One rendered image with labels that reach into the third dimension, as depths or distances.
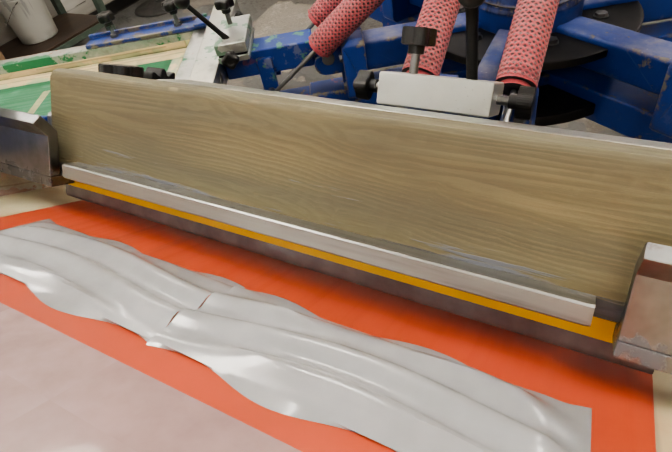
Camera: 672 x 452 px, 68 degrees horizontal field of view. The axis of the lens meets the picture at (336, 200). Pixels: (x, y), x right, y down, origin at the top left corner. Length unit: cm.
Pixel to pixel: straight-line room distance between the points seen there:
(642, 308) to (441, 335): 9
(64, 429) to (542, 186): 21
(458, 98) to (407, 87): 6
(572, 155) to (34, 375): 24
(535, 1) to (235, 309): 55
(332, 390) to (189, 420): 5
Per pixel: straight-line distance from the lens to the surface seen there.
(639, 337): 24
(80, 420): 21
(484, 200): 24
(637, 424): 25
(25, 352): 25
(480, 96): 53
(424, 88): 54
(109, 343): 25
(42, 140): 41
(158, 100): 34
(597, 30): 97
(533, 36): 67
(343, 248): 26
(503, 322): 27
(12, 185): 49
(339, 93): 102
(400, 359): 23
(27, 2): 412
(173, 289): 28
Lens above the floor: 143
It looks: 42 degrees down
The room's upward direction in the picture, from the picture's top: 12 degrees counter-clockwise
